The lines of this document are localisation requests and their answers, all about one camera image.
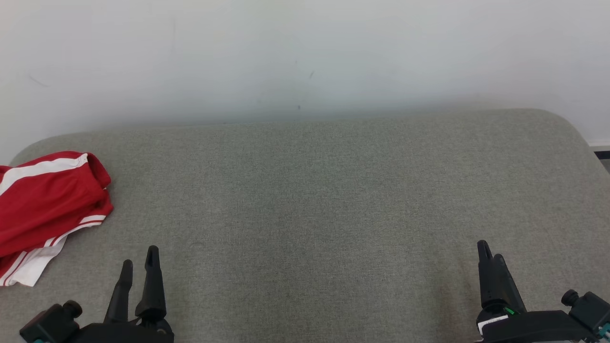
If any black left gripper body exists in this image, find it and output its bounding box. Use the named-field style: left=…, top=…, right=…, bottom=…
left=71, top=315, right=175, bottom=343

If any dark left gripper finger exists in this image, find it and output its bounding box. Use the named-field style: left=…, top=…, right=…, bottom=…
left=135, top=245, right=167, bottom=321
left=104, top=260, right=134, bottom=324

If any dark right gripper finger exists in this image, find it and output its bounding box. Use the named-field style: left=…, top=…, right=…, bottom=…
left=477, top=240, right=497, bottom=310
left=493, top=254, right=528, bottom=314

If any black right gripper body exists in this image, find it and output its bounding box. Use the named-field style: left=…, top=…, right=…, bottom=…
left=476, top=306, right=581, bottom=343

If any red shirt with white sleeves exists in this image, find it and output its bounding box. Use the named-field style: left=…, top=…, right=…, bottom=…
left=0, top=151, right=114, bottom=287

